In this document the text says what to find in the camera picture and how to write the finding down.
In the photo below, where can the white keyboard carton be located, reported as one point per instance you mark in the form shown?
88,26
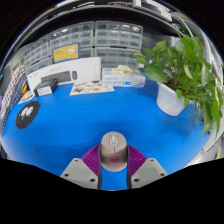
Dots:
86,68

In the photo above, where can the yellow blue box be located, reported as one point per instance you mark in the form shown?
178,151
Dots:
66,53

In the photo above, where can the white blue glove box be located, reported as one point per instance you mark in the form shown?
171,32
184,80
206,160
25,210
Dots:
123,80

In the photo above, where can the green potted plant, white pot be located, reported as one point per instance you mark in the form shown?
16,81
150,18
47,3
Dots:
186,70

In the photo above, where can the grey wall shelf unit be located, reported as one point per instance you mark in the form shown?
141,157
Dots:
110,10

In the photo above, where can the small yellow object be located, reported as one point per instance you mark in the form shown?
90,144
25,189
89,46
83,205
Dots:
24,89

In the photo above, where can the red white checked cloth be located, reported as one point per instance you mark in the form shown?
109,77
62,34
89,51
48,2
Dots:
8,95

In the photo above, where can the pink computer mouse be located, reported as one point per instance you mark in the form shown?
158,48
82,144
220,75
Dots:
113,150

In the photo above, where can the navy dotted cloth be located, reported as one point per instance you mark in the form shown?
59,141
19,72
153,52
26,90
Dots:
22,83

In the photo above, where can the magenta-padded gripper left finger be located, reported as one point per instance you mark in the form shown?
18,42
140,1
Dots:
85,166

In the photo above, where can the small black product box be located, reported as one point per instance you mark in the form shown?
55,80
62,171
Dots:
45,88

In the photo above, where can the white woven basket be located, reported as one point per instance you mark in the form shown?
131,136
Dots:
17,70

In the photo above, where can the black scalloped mouse pad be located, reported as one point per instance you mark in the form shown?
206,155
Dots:
25,125

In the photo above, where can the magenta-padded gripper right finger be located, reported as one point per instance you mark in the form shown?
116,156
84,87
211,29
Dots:
141,166

